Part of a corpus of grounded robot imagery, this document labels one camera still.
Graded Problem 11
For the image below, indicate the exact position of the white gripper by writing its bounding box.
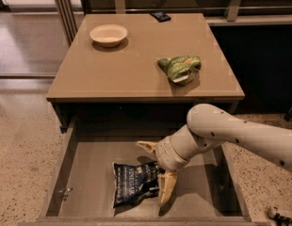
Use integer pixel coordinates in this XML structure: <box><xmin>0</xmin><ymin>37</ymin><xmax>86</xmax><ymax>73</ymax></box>
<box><xmin>136</xmin><ymin>137</ymin><xmax>188</xmax><ymax>207</ymax></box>

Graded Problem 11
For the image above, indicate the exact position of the blue chip bag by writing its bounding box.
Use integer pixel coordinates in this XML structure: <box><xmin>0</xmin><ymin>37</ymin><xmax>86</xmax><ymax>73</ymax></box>
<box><xmin>113</xmin><ymin>162</ymin><xmax>159</xmax><ymax>208</ymax></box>

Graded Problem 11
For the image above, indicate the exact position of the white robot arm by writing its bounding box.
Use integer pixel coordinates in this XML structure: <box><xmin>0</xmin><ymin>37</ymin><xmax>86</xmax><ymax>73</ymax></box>
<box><xmin>138</xmin><ymin>104</ymin><xmax>292</xmax><ymax>206</ymax></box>

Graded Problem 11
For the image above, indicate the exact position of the open top drawer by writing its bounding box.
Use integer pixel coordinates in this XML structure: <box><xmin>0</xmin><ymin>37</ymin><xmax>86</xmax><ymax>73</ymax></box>
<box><xmin>18</xmin><ymin>120</ymin><xmax>270</xmax><ymax>226</ymax></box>

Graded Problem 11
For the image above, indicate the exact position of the green chip bag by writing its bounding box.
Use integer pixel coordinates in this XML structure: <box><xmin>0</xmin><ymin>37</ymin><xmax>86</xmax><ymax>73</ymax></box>
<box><xmin>157</xmin><ymin>56</ymin><xmax>202</xmax><ymax>86</ymax></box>

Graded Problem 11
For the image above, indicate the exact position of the brown cabinet with top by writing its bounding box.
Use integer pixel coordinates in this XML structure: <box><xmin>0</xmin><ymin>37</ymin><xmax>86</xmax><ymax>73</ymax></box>
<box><xmin>46</xmin><ymin>13</ymin><xmax>244</xmax><ymax>126</ymax></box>

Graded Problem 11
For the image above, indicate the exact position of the white paper bowl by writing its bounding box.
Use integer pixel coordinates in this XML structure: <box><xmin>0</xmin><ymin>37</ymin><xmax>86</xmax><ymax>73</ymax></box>
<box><xmin>89</xmin><ymin>24</ymin><xmax>128</xmax><ymax>48</ymax></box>

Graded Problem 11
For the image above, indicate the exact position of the black striped object on floor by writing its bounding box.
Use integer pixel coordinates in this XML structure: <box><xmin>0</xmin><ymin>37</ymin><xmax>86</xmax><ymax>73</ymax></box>
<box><xmin>268</xmin><ymin>206</ymin><xmax>292</xmax><ymax>226</ymax></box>

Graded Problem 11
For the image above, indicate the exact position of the dark object at right edge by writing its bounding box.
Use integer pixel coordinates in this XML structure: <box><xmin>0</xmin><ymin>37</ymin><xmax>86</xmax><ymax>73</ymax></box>
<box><xmin>284</xmin><ymin>105</ymin><xmax>292</xmax><ymax>121</ymax></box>

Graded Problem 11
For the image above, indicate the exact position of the small dark blue packet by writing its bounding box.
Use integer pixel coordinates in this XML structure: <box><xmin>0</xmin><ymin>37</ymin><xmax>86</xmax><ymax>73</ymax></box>
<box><xmin>150</xmin><ymin>11</ymin><xmax>171</xmax><ymax>23</ymax></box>

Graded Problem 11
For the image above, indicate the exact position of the metal frame post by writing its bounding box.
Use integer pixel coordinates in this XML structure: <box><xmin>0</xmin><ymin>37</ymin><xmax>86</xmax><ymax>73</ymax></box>
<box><xmin>55</xmin><ymin>0</ymin><xmax>77</xmax><ymax>46</ymax></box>

